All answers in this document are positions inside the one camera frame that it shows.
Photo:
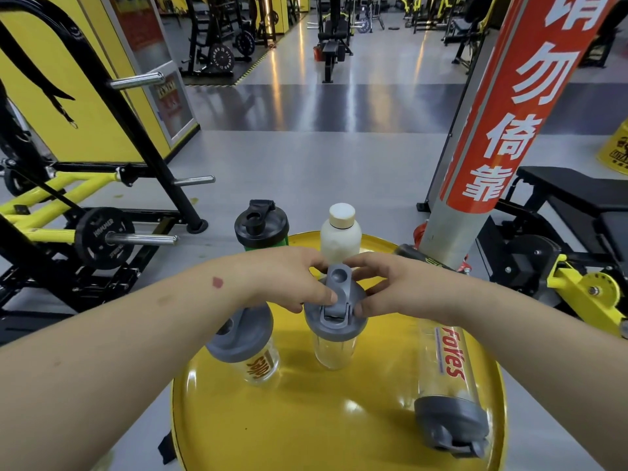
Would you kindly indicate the person's right hand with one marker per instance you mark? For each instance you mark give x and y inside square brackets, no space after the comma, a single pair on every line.
[417,289]

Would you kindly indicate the person's left hand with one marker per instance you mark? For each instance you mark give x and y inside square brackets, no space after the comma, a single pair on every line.
[279,279]

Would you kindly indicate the green shaker bottle black lid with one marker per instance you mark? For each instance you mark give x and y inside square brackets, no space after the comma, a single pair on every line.
[260,230]

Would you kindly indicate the white bottle cream cap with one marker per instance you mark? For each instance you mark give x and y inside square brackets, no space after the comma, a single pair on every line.
[341,240]

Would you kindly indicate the person's right forearm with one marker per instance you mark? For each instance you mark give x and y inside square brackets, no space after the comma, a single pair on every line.
[554,358]

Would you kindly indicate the person's left forearm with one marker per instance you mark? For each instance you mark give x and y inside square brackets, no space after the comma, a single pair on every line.
[98,372]

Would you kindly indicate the red pole base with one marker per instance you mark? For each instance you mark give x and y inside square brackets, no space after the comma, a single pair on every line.
[418,235]

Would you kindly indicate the grey mirror panel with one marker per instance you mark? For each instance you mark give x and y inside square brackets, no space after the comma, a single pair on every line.
[441,171]

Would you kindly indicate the yellow round table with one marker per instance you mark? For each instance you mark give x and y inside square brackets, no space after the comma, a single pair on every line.
[319,421]

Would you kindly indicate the black weight plate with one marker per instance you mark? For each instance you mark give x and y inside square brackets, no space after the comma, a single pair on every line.
[95,240]

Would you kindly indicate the black padded bench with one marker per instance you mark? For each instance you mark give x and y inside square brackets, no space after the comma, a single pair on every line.
[579,191]

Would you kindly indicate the red and silver pole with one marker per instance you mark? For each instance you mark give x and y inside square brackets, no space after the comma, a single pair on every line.
[515,117]

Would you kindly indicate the framed red poster panel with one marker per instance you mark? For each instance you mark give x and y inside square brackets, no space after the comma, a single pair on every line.
[167,102]

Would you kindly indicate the black and yellow weight machine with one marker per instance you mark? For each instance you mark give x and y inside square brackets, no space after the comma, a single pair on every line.
[132,127]

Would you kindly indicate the black plate-loaded machine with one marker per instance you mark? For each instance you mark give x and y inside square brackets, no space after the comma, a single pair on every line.
[221,56]

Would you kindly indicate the black bench machine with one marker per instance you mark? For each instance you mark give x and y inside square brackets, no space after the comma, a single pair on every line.
[329,48]

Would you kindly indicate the yellow drum with black print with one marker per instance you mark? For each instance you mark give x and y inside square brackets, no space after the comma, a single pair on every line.
[615,152]

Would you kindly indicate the black floor platform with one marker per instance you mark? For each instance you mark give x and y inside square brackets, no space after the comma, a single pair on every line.
[29,328]

